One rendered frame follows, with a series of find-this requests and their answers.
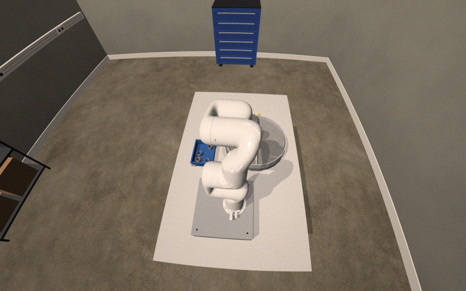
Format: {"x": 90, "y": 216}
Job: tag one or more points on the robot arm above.
{"x": 230, "y": 123}

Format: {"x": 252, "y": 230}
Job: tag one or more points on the blue crate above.
{"x": 206, "y": 153}

